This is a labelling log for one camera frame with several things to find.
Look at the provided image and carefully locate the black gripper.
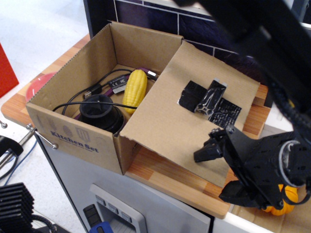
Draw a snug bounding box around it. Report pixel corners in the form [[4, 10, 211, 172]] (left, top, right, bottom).
[[194, 125, 311, 209]]

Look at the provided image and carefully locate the brown cardboard box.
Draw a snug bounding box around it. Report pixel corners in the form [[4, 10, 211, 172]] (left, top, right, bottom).
[[26, 22, 260, 187]]

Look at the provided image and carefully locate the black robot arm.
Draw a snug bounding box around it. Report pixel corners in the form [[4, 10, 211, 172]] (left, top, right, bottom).
[[194, 0, 311, 210]]

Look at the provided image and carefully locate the orange toy pumpkin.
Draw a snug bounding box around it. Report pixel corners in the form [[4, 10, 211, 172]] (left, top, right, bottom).
[[261, 184, 299, 216]]

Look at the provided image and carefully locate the yellow toy corn cob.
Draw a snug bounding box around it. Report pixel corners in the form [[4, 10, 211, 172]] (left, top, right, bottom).
[[122, 69, 148, 114]]

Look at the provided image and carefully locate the black round cup device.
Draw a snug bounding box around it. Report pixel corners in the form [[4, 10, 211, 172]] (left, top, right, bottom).
[[79, 94, 125, 133]]

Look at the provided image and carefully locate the red plastic bowl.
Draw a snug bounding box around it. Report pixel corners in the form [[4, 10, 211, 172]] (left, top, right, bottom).
[[25, 72, 56, 101]]

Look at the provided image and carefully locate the black finned heat sink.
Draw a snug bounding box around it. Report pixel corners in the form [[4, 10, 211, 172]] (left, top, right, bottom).
[[0, 183, 34, 233]]

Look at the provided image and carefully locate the metal clamp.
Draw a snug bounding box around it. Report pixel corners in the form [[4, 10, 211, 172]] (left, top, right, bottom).
[[0, 119, 59, 170]]

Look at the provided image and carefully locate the red box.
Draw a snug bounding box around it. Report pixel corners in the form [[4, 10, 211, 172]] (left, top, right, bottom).
[[0, 45, 19, 97]]

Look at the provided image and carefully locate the aluminium profile handle with tape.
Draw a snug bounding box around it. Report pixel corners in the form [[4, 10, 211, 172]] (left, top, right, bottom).
[[178, 78, 242, 128]]

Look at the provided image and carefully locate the purple cable with label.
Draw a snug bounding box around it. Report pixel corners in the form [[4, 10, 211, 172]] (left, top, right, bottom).
[[74, 67, 158, 120]]

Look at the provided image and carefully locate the blue black handle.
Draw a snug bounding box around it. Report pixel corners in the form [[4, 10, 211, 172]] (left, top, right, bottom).
[[83, 204, 113, 233]]

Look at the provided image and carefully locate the black usb cable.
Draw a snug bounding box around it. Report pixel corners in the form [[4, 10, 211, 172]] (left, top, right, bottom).
[[52, 68, 138, 116]]

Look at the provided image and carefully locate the blue cable on floor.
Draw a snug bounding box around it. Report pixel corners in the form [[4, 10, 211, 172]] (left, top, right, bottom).
[[0, 139, 37, 182]]

